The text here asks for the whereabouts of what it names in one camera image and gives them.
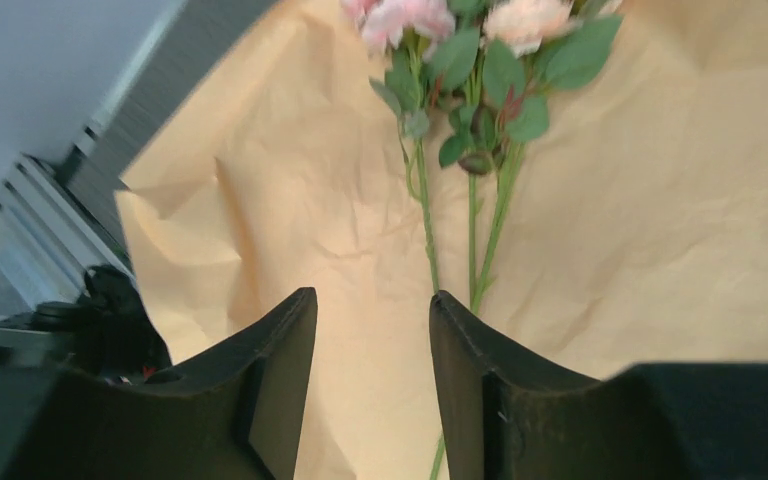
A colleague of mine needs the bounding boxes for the pink flowers bunch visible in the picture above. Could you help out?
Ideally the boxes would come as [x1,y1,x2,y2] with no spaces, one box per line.
[340,0,625,480]

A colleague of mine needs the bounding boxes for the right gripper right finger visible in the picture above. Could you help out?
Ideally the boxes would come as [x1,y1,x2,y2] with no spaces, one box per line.
[429,291,768,480]

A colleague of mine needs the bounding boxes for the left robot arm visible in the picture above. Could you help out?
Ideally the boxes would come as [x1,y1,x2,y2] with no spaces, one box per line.
[0,264,172,384]

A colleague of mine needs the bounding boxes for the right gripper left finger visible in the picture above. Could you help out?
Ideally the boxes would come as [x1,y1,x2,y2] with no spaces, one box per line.
[0,287,317,479]

